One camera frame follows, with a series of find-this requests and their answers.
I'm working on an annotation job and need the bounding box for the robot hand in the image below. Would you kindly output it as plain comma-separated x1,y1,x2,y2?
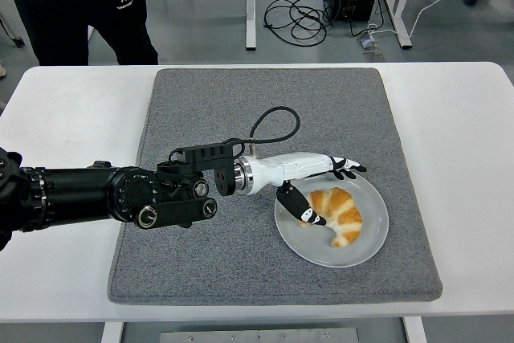
244,153,367,227

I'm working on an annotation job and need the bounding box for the croissant bread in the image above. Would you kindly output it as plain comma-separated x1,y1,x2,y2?
305,186,364,248

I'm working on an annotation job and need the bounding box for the pale blue round plate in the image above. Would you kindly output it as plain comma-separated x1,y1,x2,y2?
274,165,390,268

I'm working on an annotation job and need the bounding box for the grey fabric mat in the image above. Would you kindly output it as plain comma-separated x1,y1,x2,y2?
107,67,443,307

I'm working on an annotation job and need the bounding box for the floor socket box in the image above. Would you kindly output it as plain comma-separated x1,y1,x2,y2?
357,35,381,54

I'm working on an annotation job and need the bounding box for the white desk leg with foot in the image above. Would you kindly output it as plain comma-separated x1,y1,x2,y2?
383,0,414,50

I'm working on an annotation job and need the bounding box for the white table leg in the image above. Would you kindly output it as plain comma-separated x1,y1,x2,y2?
404,316,427,343
100,321,124,343

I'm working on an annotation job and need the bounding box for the person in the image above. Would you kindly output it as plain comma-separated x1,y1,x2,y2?
2,0,160,66

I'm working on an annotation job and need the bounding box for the grey stand leg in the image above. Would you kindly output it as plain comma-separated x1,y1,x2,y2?
0,9,25,49

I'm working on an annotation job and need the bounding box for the black cable tangle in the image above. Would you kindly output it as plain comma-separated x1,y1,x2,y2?
263,0,334,46

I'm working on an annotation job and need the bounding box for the white desk post with foot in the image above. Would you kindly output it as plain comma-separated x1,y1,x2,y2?
243,0,257,52

